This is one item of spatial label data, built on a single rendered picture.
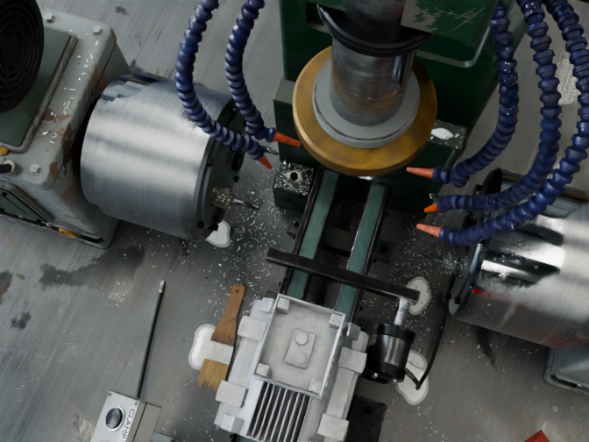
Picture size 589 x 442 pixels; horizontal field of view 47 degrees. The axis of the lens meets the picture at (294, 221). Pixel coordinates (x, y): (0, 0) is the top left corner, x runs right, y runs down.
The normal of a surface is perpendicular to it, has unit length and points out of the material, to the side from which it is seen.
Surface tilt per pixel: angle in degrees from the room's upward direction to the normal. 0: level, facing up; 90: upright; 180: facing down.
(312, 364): 0
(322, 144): 0
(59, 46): 0
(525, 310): 54
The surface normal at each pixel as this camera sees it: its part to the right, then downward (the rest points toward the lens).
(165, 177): -0.19, 0.29
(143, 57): -0.02, -0.29
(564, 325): -0.26, 0.62
